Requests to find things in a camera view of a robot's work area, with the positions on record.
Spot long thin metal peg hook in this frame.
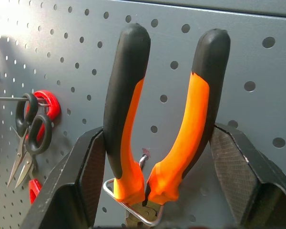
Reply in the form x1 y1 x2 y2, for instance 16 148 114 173
0 96 50 105

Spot orange and black pliers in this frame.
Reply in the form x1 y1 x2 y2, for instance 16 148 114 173
103 23 231 229

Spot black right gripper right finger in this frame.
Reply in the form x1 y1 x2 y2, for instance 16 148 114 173
208 122 286 229

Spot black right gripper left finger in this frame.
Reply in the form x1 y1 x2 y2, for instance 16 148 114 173
18 126 108 229

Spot red handled tool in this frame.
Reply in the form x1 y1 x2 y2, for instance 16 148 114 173
25 90 61 205

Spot grey metal pegboard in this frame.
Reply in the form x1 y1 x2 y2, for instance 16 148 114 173
0 0 286 229

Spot silver wire loop holder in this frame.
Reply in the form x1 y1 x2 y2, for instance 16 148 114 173
103 154 164 227

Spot black handled scissors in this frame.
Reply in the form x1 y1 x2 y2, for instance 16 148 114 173
7 93 53 189

